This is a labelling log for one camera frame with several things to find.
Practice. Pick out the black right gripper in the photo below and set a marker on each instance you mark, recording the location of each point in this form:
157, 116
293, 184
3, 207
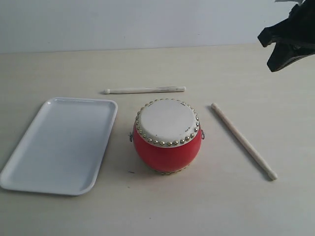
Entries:
300, 30

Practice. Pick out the red small drum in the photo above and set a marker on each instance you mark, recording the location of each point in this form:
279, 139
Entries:
167, 135

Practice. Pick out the white drumstick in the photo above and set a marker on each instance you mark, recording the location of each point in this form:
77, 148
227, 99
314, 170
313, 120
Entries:
245, 143
143, 90

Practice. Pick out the white plastic tray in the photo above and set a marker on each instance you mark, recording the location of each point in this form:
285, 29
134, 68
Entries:
62, 149

